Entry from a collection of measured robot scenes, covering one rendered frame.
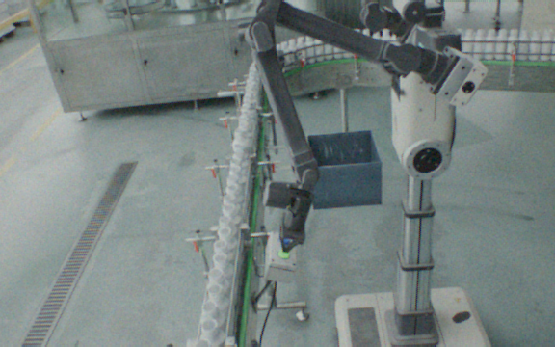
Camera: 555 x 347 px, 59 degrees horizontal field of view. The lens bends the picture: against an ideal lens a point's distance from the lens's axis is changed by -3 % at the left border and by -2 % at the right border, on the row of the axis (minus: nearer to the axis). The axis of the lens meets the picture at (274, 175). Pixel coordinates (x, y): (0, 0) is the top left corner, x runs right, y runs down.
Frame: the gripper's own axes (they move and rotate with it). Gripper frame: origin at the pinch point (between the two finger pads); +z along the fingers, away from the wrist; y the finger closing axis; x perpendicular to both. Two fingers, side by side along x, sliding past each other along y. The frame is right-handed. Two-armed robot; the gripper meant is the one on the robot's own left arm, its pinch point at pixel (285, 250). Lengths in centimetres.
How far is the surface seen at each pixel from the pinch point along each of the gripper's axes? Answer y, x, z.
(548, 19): -366, 246, -35
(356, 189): -74, 36, 20
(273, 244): -3.9, -3.3, 2.1
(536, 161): -216, 205, 46
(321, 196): -74, 22, 27
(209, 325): 28.0, -17.4, 4.4
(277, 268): 3.9, -1.2, 4.0
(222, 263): 7.5, -16.9, 3.0
